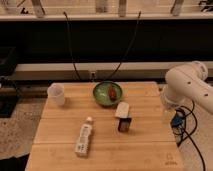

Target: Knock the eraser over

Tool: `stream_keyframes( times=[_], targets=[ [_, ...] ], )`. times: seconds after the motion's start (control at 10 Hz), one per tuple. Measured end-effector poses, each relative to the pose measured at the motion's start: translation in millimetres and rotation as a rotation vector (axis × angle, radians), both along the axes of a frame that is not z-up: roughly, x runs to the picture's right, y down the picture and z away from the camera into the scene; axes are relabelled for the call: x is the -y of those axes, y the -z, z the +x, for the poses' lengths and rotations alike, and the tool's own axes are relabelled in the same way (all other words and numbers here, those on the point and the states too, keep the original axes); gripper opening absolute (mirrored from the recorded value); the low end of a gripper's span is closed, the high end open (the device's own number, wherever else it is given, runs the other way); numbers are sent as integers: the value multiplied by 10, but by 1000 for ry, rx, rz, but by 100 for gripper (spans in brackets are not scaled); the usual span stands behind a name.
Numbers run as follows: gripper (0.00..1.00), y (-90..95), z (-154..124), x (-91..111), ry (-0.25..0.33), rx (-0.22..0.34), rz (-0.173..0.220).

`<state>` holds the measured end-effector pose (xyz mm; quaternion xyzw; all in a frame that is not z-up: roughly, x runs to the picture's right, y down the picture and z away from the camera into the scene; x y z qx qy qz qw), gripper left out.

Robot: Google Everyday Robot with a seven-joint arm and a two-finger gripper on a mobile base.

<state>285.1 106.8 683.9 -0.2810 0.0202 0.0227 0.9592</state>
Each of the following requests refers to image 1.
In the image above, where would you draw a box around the wall power outlet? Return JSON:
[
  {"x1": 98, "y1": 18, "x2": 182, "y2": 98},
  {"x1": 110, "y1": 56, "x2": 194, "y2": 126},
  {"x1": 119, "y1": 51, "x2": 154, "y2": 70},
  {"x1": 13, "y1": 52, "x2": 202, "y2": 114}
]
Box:
[{"x1": 89, "y1": 71, "x2": 97, "y2": 82}]

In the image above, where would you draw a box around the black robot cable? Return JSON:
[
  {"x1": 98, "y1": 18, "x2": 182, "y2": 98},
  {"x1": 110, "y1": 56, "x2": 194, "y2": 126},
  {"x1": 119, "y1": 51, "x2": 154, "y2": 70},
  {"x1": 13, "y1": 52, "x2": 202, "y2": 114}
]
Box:
[{"x1": 170, "y1": 99, "x2": 208, "y2": 171}]

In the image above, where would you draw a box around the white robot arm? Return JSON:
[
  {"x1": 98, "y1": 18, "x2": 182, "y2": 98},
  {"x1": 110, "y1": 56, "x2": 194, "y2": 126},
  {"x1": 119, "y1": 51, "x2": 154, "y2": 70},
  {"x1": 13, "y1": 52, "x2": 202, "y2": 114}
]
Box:
[{"x1": 161, "y1": 61, "x2": 213, "y2": 115}]

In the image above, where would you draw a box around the black cable right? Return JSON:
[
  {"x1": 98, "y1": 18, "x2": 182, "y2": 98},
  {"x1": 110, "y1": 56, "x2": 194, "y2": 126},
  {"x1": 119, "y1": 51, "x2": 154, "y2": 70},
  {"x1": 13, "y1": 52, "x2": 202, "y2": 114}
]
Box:
[{"x1": 105, "y1": 10, "x2": 142, "y2": 82}]

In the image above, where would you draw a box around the clear plastic cup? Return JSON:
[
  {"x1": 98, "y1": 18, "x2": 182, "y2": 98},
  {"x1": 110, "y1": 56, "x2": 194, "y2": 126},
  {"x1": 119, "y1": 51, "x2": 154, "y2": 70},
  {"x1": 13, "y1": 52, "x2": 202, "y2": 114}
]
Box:
[{"x1": 47, "y1": 83, "x2": 65, "y2": 106}]

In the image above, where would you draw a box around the black cable left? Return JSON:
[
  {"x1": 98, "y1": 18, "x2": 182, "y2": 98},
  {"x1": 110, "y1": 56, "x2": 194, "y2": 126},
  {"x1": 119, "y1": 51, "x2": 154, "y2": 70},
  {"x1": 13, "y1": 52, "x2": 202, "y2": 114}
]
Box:
[{"x1": 62, "y1": 11, "x2": 82, "y2": 82}]

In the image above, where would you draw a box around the white squeeze bottle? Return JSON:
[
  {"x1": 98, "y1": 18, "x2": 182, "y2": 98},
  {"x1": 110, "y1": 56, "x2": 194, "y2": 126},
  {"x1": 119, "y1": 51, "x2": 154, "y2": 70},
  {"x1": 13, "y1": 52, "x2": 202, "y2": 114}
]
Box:
[{"x1": 75, "y1": 117, "x2": 93, "y2": 157}]

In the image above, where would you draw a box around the red sausage in bowl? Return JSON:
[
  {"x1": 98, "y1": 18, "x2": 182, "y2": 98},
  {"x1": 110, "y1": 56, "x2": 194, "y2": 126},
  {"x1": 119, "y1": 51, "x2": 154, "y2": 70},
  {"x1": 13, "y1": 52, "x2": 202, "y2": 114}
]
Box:
[{"x1": 108, "y1": 84, "x2": 116, "y2": 101}]

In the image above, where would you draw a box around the green bowl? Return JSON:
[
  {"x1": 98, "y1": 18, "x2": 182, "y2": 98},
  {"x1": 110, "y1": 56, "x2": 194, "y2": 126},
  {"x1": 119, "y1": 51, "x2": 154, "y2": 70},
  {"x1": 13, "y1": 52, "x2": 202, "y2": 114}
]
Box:
[{"x1": 93, "y1": 81, "x2": 123, "y2": 107}]

